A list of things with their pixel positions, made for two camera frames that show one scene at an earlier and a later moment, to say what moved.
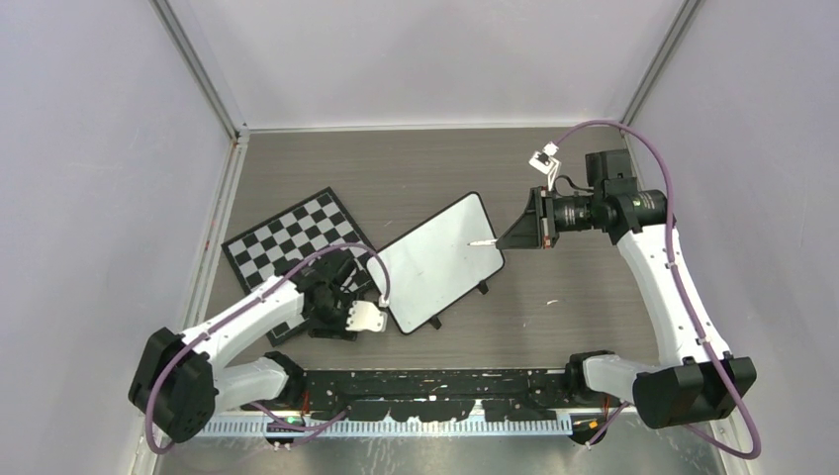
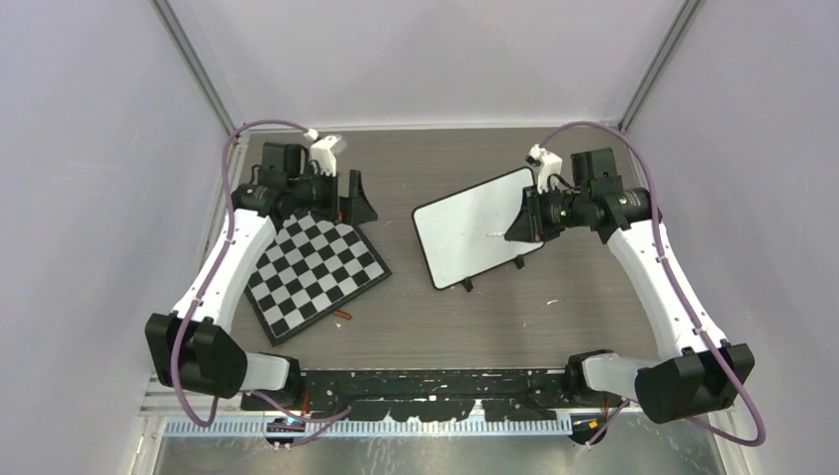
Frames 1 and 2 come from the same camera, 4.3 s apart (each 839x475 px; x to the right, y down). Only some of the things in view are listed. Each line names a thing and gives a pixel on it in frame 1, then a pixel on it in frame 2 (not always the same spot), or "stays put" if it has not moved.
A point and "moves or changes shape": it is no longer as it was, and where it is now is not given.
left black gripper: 336,330 to 356,208
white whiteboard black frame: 433,265 moves or changes shape
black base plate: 439,394 stays put
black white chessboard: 317,223 stays put
